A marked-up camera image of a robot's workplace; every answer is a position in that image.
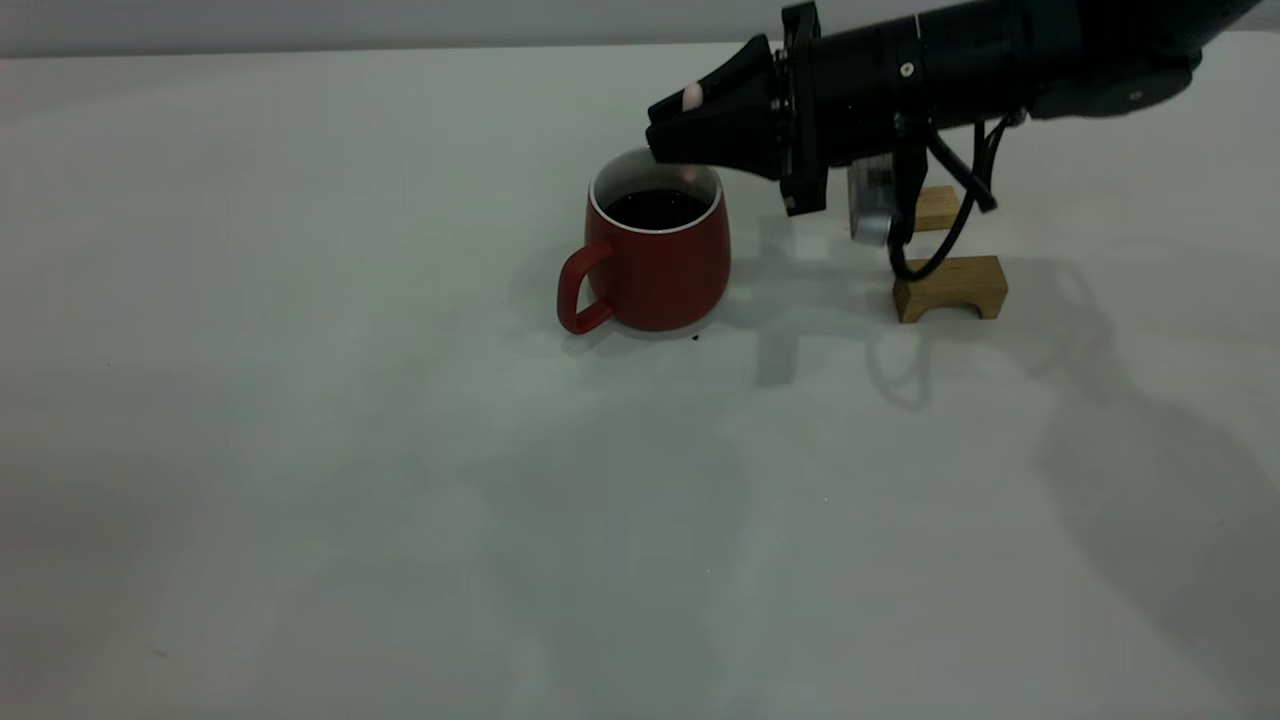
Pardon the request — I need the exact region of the red coffee mug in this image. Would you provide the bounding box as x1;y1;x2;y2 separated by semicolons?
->
557;148;732;335

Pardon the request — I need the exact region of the black right camera cable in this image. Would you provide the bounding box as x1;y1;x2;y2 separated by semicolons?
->
888;110;1026;283

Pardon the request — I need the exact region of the flat wooden block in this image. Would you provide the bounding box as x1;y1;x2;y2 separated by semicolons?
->
913;186;963;233

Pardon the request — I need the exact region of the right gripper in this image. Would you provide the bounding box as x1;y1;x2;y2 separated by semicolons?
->
648;0;926;216

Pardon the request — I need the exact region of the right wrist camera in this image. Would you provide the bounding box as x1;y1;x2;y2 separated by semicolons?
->
847;152;898;248

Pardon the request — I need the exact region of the arched wooden block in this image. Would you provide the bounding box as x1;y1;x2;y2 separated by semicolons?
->
893;256;1009;324

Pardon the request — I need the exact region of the pink handled grey spoon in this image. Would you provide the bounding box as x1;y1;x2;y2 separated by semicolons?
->
680;86;703;187

